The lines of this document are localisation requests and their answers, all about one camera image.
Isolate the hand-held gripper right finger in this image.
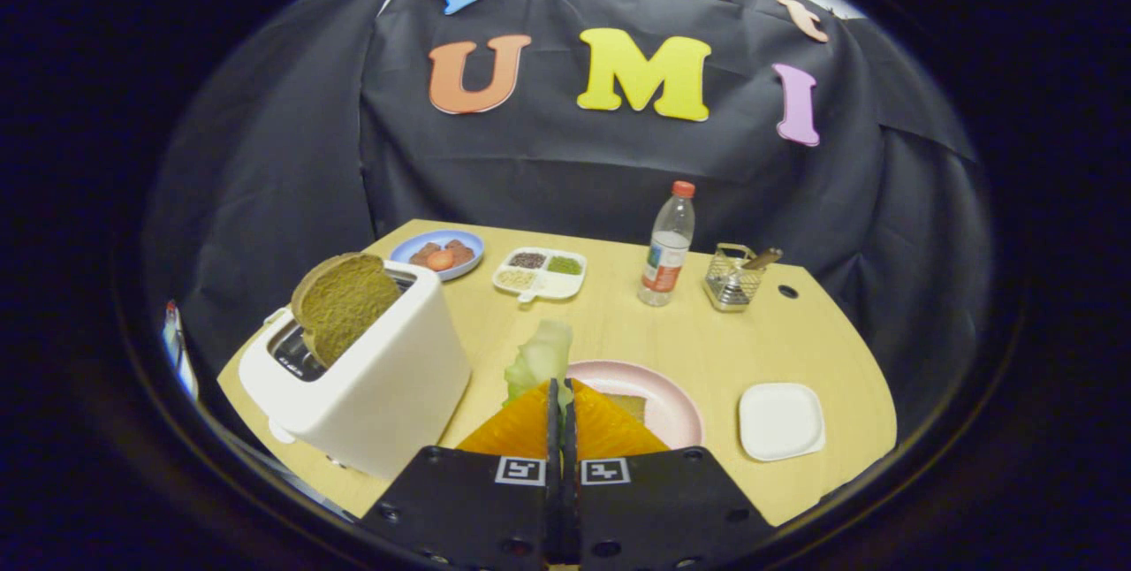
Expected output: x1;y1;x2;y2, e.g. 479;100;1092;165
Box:
564;378;778;567

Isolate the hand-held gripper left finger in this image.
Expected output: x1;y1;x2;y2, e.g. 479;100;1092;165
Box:
358;378;564;567

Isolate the green lettuce leaf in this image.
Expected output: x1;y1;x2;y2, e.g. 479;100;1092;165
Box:
504;319;573;408

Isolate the plain brown bread slice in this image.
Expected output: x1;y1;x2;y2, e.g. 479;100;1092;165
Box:
291;252;403;369

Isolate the pink round plate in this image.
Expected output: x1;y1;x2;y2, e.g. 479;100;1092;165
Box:
565;361;705;450

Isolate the brown bread slice with ham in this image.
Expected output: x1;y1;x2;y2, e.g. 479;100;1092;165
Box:
605;392;647;423

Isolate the white toaster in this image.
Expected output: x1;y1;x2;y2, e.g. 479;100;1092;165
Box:
239;260;472;480

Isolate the small white square plate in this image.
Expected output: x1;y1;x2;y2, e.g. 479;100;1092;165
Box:
739;383;826;462

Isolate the white divided dish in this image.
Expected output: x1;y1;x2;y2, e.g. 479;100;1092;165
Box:
492;247;588;303

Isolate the clear bottle with red cap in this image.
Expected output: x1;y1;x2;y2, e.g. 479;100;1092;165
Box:
638;181;696;308

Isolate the blue round plate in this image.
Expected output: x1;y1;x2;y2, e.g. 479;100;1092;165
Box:
390;229;485;281

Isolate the black backdrop cloth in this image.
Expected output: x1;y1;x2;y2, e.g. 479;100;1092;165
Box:
141;0;995;430

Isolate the metal wire mesh holder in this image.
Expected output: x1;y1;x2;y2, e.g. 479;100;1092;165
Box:
703;243;768;313

